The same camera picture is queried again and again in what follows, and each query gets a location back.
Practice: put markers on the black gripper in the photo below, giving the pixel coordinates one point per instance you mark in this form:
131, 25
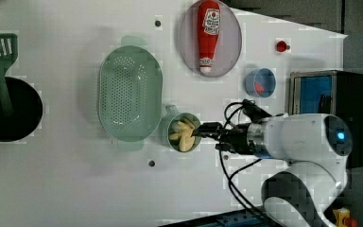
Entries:
233, 140

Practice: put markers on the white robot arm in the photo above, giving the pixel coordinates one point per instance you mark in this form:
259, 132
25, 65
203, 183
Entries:
315, 146

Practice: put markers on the green mug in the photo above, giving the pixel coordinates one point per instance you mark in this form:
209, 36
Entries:
172, 114

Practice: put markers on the blue cup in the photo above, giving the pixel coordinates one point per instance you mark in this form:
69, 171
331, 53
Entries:
260, 83

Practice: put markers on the grey round plate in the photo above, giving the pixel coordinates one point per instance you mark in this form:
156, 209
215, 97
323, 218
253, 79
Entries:
228, 45

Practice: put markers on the green perforated colander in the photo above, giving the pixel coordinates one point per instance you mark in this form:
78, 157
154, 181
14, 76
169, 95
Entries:
130, 84

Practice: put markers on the small red toy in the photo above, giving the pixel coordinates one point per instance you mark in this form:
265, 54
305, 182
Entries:
282, 46

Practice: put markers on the red ketchup bottle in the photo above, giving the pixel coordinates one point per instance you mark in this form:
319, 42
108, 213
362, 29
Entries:
208, 26

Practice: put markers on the yellow red clamp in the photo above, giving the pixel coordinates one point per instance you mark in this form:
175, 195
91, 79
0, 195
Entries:
343, 218

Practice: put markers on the black round pot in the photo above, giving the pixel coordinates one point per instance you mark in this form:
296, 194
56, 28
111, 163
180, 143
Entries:
27, 113

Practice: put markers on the green slotted spatula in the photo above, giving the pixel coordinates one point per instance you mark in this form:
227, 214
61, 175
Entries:
8, 56

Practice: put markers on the blue metal frame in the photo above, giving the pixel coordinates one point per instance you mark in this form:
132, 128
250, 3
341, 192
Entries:
239, 218

